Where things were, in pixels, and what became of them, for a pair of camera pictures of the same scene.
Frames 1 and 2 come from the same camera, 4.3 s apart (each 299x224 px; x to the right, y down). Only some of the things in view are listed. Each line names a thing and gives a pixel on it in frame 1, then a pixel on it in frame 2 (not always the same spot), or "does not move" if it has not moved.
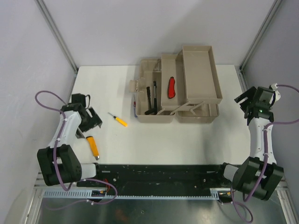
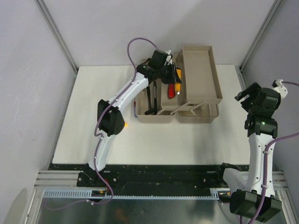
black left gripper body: x=88 y=122 -> x=167 y=73
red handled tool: x=171 y=90 does not move
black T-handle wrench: x=151 y=110 does not move
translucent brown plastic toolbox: x=198 y=93 does not move
